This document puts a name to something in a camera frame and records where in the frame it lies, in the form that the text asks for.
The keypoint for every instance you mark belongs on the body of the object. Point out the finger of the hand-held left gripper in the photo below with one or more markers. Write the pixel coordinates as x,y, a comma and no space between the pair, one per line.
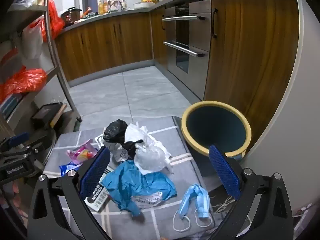
17,140

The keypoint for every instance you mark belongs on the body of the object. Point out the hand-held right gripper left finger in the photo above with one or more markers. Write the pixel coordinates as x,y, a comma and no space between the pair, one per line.
96,170

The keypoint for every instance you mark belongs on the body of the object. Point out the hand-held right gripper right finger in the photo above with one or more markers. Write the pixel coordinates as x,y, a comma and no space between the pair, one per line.
223,170

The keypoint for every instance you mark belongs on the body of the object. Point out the pink snack packet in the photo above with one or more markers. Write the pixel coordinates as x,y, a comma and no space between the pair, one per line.
81,153

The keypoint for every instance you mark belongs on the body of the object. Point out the blue printed packet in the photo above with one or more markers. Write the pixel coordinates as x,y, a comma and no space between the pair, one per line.
66,168

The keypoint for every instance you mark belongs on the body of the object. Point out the blue face mask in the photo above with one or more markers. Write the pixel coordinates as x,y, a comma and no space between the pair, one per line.
197,200

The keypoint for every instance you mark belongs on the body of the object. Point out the blue bin with yellow rim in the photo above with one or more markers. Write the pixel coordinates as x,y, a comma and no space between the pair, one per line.
215,127

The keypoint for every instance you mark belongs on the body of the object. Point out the white paper towel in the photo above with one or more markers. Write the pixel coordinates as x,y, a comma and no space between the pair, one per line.
168,155

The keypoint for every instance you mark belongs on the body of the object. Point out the white box with black stripe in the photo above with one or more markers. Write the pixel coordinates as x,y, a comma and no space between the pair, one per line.
98,196

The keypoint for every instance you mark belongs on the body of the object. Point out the clear printed plastic wrapper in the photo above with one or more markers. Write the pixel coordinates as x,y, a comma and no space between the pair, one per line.
120,155

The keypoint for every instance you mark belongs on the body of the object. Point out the round metal pan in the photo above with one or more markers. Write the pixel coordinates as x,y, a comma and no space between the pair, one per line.
50,147

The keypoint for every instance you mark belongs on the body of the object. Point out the black plastic bag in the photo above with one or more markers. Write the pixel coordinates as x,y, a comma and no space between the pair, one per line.
115,130

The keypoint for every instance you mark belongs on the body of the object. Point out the grey checked floor mat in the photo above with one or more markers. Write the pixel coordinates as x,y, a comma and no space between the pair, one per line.
175,170

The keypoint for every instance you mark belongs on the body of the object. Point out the wooden cutting board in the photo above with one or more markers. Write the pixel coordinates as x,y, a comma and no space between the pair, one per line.
60,115

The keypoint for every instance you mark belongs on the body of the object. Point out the clear plastic bag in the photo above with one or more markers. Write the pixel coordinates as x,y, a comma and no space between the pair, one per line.
150,157

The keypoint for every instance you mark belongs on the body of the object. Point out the orange plastic bag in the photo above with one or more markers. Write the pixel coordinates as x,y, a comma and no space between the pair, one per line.
25,81
53,20

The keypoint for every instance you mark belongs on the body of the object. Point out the white printed label paper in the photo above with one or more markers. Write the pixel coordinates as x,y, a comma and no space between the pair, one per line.
147,200

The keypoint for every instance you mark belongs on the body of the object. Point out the metal shelf rack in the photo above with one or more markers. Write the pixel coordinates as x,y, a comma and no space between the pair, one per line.
57,62

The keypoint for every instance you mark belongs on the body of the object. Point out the hanging white plastic bag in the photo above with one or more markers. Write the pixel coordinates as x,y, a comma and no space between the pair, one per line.
31,40

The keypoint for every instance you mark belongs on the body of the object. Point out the tall wooden cabinet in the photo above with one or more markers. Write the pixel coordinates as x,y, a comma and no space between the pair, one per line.
250,50

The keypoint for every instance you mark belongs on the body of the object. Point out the long wooden base cabinet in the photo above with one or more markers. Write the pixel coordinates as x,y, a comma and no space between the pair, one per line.
105,45

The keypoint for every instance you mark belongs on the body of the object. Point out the stainless steel oven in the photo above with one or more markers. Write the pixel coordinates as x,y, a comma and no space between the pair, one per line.
185,40

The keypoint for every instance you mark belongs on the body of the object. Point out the dark rice cooker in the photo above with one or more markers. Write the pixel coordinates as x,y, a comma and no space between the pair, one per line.
71,15

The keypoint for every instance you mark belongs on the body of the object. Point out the narrow wooden cabinet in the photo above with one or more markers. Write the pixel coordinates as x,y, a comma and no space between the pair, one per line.
157,35

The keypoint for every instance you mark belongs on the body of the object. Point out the yellow bottles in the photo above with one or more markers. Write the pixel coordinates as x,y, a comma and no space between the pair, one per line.
102,7

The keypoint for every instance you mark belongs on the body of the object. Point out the grey kitchen countertop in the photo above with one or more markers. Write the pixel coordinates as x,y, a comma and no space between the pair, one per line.
130,13

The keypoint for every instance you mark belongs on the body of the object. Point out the dish rack with white bowls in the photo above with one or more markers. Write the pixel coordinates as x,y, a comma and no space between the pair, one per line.
116,3

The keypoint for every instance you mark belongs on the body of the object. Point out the white pot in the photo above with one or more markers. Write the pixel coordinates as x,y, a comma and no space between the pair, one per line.
143,5

